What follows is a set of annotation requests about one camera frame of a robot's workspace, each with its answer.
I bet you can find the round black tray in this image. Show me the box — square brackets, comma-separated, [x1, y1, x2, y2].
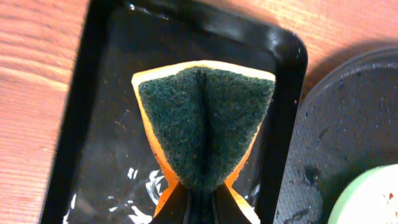
[274, 47, 397, 224]

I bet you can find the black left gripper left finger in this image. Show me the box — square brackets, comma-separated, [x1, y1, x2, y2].
[150, 182, 190, 224]

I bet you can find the yellow green sponge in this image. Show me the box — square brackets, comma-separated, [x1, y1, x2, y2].
[131, 60, 276, 223]

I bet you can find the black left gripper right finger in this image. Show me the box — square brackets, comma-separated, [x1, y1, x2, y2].
[213, 184, 251, 224]

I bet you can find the rectangular black tray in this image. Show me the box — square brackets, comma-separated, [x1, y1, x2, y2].
[40, 1, 308, 223]

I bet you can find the mint green plate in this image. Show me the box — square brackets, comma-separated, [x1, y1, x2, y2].
[328, 164, 397, 224]

